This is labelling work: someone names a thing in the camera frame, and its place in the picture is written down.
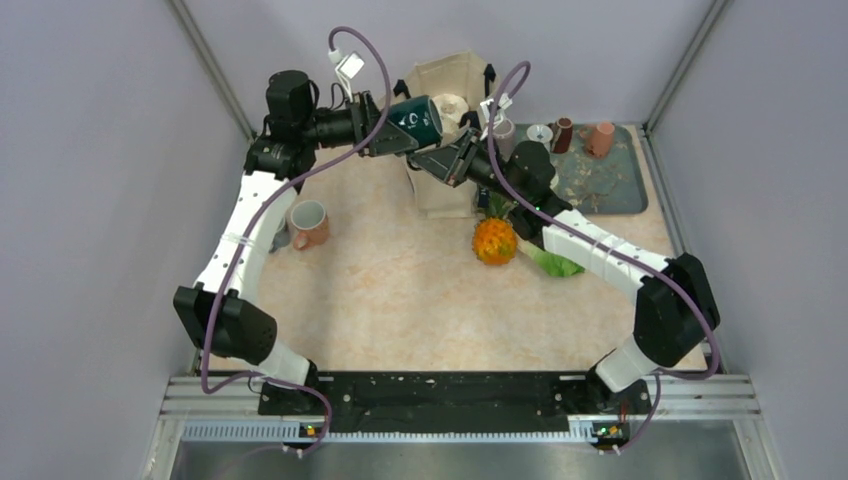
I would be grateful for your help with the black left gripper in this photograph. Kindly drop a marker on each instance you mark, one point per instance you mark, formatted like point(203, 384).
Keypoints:
point(364, 111)

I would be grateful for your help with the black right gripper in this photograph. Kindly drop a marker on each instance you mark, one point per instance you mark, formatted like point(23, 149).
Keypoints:
point(449, 163)

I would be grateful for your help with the dark teal mug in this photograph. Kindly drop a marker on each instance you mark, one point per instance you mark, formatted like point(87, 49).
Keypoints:
point(419, 117)

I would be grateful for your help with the white footed mug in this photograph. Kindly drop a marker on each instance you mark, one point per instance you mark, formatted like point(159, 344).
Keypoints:
point(540, 133)

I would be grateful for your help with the salmon pink mug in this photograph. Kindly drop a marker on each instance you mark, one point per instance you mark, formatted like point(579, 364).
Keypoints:
point(311, 224)

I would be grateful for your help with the blue-grey patterned mug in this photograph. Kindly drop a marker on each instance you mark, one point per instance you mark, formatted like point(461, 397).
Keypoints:
point(281, 238)

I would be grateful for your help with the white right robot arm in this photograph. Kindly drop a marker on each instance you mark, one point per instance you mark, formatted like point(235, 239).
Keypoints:
point(674, 306)

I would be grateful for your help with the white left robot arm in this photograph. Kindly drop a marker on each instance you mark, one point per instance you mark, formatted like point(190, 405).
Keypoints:
point(220, 311)

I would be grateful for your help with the lilac mug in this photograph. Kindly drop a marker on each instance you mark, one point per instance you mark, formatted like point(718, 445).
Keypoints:
point(503, 134)

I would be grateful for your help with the dark brown mug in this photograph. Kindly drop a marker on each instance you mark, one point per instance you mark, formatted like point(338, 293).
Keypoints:
point(562, 133)

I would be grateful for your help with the terracotta pink mug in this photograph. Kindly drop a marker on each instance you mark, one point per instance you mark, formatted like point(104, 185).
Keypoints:
point(598, 139)

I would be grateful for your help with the cream item inside bag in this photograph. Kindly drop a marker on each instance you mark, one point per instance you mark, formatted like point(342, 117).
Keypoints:
point(451, 109)

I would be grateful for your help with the orange toy pineapple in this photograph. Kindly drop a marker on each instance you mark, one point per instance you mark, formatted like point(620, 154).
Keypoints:
point(494, 242)

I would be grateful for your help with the cream canvas tote bag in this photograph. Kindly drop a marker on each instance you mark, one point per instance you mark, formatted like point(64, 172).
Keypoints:
point(456, 84)

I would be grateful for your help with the green toy lettuce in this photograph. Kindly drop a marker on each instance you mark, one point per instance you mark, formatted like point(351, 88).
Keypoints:
point(552, 264)

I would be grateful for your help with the teal floral tray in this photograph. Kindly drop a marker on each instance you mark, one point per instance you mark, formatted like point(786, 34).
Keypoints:
point(611, 185)

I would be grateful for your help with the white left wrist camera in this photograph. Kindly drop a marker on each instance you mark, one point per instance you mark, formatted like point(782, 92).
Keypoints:
point(346, 68)

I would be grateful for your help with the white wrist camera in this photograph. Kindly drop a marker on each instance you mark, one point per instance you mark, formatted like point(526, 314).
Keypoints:
point(492, 113)
point(346, 68)

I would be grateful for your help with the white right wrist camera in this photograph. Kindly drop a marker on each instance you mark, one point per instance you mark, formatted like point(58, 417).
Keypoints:
point(492, 113)

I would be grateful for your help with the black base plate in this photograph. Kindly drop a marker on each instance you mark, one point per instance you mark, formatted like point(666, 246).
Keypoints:
point(453, 402)

